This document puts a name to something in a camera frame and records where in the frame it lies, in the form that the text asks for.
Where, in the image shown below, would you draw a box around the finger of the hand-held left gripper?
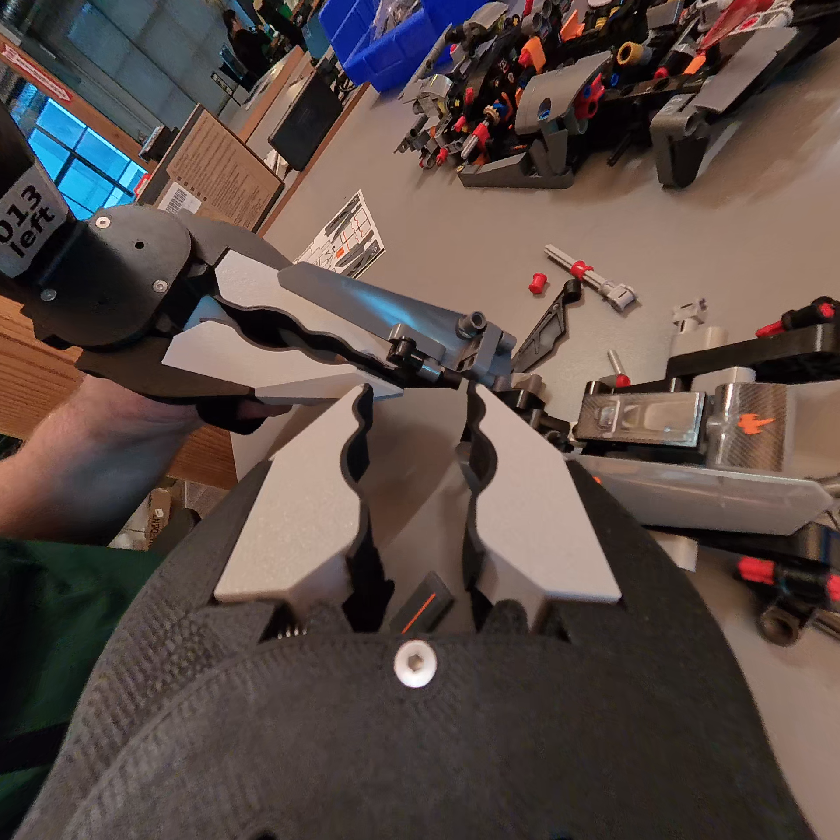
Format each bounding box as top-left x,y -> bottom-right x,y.
213,248 -> 398,368
162,317 -> 406,401

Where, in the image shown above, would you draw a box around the brown cardboard box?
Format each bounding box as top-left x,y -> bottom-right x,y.
136,105 -> 286,232

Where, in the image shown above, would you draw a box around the sticker sheet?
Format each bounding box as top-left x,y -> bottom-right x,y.
293,190 -> 387,277

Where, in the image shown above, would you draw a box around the lego car chassis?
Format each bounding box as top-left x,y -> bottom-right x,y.
392,0 -> 840,191

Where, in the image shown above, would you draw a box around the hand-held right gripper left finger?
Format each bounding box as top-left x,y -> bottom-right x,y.
214,384 -> 375,603

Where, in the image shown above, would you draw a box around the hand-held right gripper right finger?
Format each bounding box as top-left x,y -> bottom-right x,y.
462,382 -> 623,605

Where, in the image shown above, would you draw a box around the black lego tile red stripe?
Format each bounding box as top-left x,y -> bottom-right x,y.
387,571 -> 455,635

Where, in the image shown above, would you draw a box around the small black lego panel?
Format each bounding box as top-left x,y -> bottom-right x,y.
511,279 -> 584,376

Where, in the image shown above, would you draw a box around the grey lego axle red bushes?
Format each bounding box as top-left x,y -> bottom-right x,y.
543,244 -> 639,311

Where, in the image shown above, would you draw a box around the clear plastic bags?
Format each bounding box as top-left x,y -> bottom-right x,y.
371,0 -> 427,30

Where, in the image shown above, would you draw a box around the person's left hand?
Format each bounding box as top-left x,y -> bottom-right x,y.
75,376 -> 291,473

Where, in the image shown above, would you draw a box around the person's left forearm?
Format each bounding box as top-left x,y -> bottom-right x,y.
0,420 -> 132,546

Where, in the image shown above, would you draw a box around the black rectangular device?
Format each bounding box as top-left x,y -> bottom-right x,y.
268,69 -> 345,173

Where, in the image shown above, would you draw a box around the blue plastic bin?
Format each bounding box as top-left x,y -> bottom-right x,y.
319,0 -> 490,93

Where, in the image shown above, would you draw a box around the grey lego assembly orange stripe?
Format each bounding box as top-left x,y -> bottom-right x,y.
279,262 -> 840,647

